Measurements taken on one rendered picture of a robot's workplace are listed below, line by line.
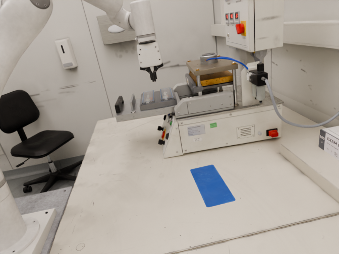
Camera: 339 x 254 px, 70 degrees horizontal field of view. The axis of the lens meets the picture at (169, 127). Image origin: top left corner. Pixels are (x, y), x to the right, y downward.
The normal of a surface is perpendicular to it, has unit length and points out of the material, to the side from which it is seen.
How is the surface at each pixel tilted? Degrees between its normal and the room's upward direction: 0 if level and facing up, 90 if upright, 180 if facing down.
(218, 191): 0
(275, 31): 90
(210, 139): 90
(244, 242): 0
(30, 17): 114
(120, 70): 90
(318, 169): 0
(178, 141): 90
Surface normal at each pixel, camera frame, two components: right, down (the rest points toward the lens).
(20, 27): 0.38, 0.65
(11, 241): 0.85, 0.04
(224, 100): 0.07, 0.39
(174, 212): -0.15, -0.91
